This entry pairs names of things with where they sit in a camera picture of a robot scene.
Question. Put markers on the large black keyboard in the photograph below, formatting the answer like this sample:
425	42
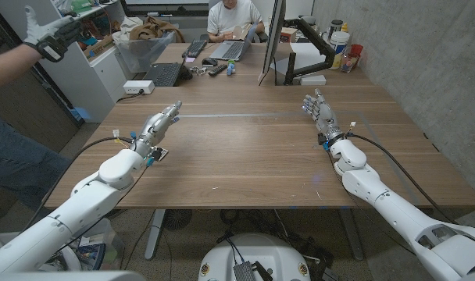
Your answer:
163	74

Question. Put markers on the flat white box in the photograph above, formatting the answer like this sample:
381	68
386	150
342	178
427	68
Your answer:
313	80

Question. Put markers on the grey table leg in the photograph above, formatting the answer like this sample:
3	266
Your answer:
351	234
154	234

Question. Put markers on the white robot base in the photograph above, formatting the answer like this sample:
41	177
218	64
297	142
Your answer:
261	250

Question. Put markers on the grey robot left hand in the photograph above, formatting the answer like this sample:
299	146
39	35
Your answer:
155	126

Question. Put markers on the purple sticky note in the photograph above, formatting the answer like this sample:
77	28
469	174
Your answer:
190	59

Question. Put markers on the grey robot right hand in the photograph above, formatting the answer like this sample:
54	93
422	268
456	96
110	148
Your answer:
325	115

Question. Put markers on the clear plastic cup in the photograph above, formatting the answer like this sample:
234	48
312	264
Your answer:
348	64

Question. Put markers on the black framed whiteboard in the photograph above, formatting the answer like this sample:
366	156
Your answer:
163	8

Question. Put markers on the operator bare forearm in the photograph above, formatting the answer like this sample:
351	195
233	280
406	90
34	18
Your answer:
7	66

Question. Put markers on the blue toy figure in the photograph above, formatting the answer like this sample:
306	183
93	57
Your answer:
231	68

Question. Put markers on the yellow bottle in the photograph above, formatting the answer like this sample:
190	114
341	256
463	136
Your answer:
344	27

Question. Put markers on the small black keyboard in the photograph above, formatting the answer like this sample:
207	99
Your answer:
194	48

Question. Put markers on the white paper sheet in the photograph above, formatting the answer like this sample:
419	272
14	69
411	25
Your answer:
306	54

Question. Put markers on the brown jacket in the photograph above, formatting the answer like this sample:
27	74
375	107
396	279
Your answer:
155	27

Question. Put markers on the grey pocket calculator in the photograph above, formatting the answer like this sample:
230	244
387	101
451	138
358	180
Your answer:
163	153

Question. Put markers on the long grey tape strip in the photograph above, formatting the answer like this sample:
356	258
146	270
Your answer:
241	115

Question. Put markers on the black round fan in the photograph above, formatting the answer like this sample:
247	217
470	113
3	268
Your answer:
177	219

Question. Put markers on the operator hand white glove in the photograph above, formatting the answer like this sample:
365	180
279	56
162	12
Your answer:
50	35

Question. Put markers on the black remote control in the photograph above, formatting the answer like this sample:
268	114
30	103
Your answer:
217	70

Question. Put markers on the black computer monitor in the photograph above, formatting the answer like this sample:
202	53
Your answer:
274	35

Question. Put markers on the brown small box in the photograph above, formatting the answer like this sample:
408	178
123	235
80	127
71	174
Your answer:
288	35

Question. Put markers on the clear plastic bin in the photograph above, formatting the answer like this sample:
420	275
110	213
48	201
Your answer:
143	52

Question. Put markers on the white cabinet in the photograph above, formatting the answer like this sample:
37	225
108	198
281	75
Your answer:
89	86

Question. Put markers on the green box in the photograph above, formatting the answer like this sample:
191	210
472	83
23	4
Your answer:
81	6

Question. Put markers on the grey laptop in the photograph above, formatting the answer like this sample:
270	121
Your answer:
231	50

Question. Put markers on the dark can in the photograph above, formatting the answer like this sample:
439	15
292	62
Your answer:
336	26

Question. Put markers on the clear storage bin with items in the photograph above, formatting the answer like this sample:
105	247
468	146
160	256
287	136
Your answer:
108	242

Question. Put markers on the operator body blue jeans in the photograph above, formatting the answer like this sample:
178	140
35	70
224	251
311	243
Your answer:
15	164

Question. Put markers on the seated person white t-shirt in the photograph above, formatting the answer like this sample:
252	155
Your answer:
233	17

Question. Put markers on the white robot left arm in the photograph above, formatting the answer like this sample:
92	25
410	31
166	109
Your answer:
85	199

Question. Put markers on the cardboard box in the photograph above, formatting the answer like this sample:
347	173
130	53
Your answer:
101	46

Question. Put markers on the white bag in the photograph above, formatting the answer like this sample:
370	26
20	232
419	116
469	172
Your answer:
124	27

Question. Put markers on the black computer mouse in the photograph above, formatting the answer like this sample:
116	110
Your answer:
209	61

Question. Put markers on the white plastic tub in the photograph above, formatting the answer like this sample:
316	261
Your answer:
340	43

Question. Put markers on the white power strip box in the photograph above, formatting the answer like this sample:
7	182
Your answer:
138	86

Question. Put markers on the grey finned module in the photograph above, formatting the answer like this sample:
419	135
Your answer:
244	272

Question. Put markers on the eyeglasses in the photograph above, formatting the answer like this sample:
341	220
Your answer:
198	70

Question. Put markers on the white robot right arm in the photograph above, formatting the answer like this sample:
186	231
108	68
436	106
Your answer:
397	210

